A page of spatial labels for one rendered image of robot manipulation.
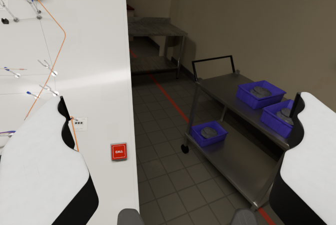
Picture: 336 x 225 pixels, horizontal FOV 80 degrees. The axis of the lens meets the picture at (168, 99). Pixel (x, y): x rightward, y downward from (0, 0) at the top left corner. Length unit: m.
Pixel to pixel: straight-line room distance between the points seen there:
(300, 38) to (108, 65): 1.92
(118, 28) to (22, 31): 0.33
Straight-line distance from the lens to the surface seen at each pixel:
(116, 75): 0.79
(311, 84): 2.30
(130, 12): 5.41
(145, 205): 1.89
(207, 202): 1.99
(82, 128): 0.77
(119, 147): 0.73
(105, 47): 0.83
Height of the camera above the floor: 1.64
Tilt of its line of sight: 32 degrees down
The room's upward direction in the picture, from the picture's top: 7 degrees clockwise
